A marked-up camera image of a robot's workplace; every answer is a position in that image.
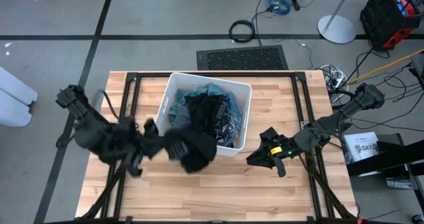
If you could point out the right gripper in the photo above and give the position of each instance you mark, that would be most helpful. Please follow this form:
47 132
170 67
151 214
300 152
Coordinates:
278 146

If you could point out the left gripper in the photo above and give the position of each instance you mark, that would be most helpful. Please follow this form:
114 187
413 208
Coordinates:
150 141

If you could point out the black and white sock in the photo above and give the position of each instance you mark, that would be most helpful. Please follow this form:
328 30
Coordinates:
225 124

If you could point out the black cloth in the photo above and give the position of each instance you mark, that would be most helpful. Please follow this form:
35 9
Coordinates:
203 111
198 147

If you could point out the white perforated plastic basket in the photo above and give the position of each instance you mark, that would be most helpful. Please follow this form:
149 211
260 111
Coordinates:
172 85

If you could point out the teal dotted cloth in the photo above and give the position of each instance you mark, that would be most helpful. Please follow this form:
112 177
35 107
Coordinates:
232 101

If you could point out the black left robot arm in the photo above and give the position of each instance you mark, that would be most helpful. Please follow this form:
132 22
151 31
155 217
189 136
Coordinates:
96 134

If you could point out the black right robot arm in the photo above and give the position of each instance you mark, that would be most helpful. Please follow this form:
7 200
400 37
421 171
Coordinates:
341 118

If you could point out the black perforated floor panel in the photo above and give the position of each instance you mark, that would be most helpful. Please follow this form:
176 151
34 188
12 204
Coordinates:
242 58

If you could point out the white bucket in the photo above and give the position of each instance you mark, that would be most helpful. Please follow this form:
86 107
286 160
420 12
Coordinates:
361 146

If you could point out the black metal shelf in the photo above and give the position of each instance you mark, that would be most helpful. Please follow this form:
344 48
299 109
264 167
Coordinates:
397 154

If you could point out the pale grey padded block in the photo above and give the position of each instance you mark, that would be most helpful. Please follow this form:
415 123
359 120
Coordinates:
16 85
13 113

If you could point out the black power strip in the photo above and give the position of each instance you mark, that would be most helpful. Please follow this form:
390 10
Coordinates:
295 2

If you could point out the red and black crate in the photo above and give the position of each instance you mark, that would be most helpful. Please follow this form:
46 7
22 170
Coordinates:
381 18

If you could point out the white round pedestal stand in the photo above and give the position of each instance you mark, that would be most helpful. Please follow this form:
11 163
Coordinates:
338 30

